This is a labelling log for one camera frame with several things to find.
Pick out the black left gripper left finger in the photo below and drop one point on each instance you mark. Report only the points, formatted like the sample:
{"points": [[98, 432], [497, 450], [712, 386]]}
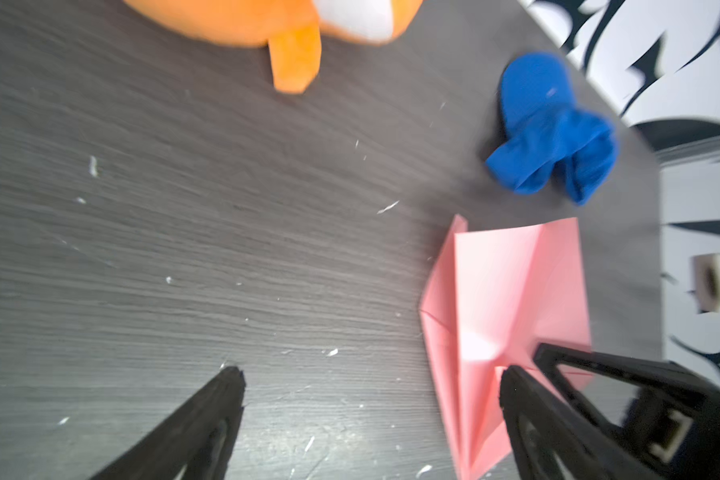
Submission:
{"points": [[195, 442]]}

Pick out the blue cloth cap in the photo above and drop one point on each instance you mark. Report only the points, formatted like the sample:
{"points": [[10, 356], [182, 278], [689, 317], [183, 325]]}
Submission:
{"points": [[548, 135]]}

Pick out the pink paper sheet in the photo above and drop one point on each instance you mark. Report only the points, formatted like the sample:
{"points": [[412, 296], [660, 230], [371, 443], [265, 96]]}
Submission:
{"points": [[491, 298]]}

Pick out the orange shark plush toy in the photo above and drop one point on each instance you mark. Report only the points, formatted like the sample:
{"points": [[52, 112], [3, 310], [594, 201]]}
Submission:
{"points": [[291, 30]]}

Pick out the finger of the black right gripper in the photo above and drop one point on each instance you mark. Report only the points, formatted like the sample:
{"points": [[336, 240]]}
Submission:
{"points": [[672, 426]]}

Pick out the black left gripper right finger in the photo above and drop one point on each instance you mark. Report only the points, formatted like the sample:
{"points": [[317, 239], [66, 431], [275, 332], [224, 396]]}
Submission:
{"points": [[550, 440]]}

